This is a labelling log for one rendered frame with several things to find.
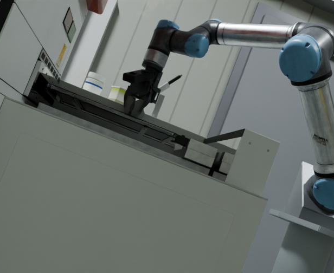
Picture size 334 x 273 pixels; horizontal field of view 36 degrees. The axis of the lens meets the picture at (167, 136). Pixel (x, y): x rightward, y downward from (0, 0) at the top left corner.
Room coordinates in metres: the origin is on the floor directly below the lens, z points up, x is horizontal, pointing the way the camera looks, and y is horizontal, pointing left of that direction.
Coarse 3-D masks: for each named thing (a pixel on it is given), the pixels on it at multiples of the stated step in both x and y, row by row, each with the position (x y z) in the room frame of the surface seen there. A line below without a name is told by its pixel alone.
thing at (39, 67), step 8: (40, 64) 1.29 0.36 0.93; (32, 72) 1.28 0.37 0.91; (40, 72) 1.32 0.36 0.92; (48, 72) 1.42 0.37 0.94; (32, 80) 1.28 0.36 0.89; (48, 80) 1.47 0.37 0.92; (32, 88) 1.30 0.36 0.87; (32, 96) 1.34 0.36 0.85; (40, 96) 1.45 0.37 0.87; (48, 104) 1.63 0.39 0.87
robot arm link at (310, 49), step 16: (304, 32) 1.40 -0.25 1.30; (320, 32) 1.40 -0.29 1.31; (288, 48) 1.37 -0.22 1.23; (304, 48) 1.35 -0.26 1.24; (320, 48) 1.36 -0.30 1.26; (288, 64) 1.39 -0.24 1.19; (304, 64) 1.36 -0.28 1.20; (320, 64) 1.37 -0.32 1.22; (304, 80) 1.38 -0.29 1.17; (320, 80) 1.39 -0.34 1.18; (304, 96) 1.44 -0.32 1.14; (320, 96) 1.42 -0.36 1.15; (304, 112) 1.48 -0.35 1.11; (320, 112) 1.44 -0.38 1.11; (320, 128) 1.46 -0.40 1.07; (320, 144) 1.48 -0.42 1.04; (320, 160) 1.51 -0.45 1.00; (320, 176) 1.53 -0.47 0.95; (320, 192) 1.54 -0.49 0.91
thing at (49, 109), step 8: (40, 104) 1.39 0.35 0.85; (48, 112) 1.39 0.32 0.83; (56, 112) 1.40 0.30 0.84; (64, 112) 1.40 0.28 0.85; (72, 120) 1.40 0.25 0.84; (80, 120) 1.40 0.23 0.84; (88, 128) 1.40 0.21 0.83; (96, 128) 1.40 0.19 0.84; (104, 128) 1.41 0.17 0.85; (112, 136) 1.41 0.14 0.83; (120, 136) 1.41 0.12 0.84; (136, 144) 1.41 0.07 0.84; (144, 144) 1.41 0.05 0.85; (152, 152) 1.42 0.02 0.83; (160, 152) 1.42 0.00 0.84; (176, 160) 1.42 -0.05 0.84; (184, 160) 1.42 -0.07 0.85; (192, 168) 1.43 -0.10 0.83; (200, 168) 1.43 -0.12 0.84; (208, 168) 1.43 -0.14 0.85
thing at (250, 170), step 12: (252, 132) 1.22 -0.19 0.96; (240, 144) 1.22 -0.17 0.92; (252, 144) 1.22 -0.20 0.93; (264, 144) 1.22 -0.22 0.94; (276, 144) 1.23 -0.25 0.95; (240, 156) 1.22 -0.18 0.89; (252, 156) 1.22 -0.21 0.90; (264, 156) 1.23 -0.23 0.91; (240, 168) 1.22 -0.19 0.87; (252, 168) 1.22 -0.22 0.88; (264, 168) 1.23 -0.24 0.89; (228, 180) 1.22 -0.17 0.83; (240, 180) 1.22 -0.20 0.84; (252, 180) 1.23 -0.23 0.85; (264, 180) 1.23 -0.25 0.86; (252, 192) 1.23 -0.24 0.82
